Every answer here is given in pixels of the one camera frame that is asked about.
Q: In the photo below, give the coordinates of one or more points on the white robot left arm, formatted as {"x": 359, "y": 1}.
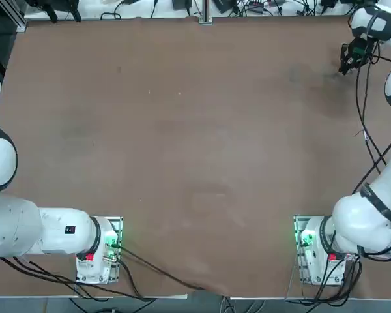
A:
{"x": 52, "y": 231}

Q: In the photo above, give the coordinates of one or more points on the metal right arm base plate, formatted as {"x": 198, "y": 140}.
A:
{"x": 298, "y": 261}

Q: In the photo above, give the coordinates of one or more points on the black power adapter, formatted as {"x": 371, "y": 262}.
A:
{"x": 329, "y": 2}

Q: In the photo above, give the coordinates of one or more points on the black stand legs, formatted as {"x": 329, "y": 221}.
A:
{"x": 52, "y": 9}

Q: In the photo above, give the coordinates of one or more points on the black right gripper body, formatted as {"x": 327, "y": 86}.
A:
{"x": 360, "y": 52}

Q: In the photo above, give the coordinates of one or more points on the white table edge bracket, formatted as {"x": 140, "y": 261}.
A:
{"x": 205, "y": 20}

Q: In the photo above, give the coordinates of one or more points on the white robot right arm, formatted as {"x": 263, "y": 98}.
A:
{"x": 355, "y": 228}

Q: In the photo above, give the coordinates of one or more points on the aluminium frame rail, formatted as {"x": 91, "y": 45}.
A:
{"x": 16, "y": 14}

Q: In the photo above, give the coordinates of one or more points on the black box with red label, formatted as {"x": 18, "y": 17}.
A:
{"x": 256, "y": 2}

